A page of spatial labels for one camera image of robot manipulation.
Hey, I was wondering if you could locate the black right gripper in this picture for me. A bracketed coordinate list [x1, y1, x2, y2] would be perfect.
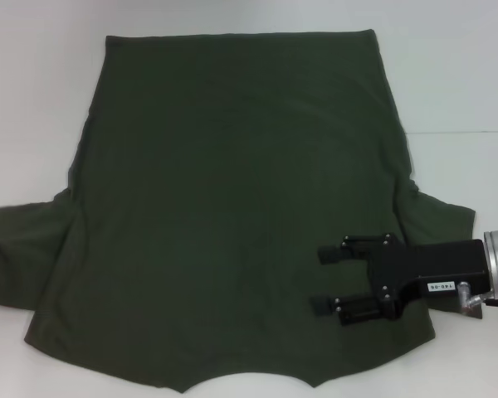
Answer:
[310, 234, 489, 328]

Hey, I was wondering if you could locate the dark green shirt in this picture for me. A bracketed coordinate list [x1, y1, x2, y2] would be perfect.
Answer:
[0, 28, 477, 394]

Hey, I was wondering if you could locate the silver cable plug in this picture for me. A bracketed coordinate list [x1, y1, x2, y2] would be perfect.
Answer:
[457, 280, 485, 321]

